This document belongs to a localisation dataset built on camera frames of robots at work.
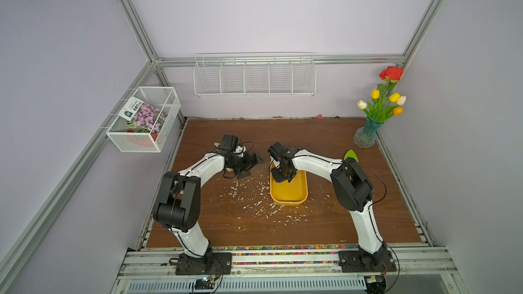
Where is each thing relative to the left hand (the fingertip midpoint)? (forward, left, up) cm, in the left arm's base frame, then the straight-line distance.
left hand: (259, 167), depth 89 cm
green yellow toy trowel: (+10, -48, -9) cm, 50 cm away
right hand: (0, -9, -9) cm, 13 cm away
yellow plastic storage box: (-10, -15, -8) cm, 19 cm away
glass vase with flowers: (+21, -60, +15) cm, 65 cm away
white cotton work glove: (+4, +8, +7) cm, 12 cm away
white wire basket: (+5, +48, +21) cm, 53 cm away
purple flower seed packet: (+10, +41, +25) cm, 50 cm away
